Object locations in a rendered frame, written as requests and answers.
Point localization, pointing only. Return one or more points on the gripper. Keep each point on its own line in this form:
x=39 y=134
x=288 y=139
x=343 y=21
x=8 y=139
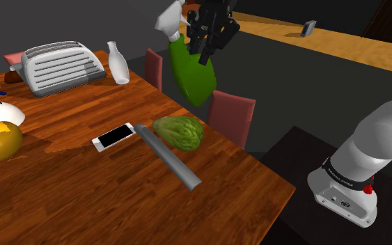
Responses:
x=214 y=15

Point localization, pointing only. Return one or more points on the green spray bottle white nozzle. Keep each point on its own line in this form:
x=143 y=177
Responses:
x=192 y=78

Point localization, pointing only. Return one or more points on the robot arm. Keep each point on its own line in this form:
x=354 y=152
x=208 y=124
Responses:
x=368 y=149

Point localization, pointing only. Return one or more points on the red chair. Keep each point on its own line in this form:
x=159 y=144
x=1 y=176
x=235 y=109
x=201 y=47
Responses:
x=154 y=69
x=231 y=117

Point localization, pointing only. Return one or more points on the white vase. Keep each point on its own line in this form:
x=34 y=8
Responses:
x=118 y=68

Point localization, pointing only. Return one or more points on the green wrinkled vegetable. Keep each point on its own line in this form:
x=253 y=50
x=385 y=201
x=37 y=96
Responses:
x=180 y=133

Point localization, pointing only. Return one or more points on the white phone black screen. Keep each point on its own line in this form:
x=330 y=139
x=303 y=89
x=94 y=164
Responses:
x=114 y=136

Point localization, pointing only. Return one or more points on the wooden counter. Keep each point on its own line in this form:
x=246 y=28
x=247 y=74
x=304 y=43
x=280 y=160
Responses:
x=351 y=47

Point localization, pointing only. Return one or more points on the grey toaster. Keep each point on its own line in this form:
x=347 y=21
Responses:
x=60 y=68

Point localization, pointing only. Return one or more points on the pink flat thing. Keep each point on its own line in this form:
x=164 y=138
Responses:
x=14 y=57

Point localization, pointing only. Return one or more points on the brown rounded thing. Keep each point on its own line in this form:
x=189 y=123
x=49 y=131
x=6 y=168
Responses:
x=14 y=78

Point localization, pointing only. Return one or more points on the wooden table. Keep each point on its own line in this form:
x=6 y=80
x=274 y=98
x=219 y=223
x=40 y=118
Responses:
x=80 y=203

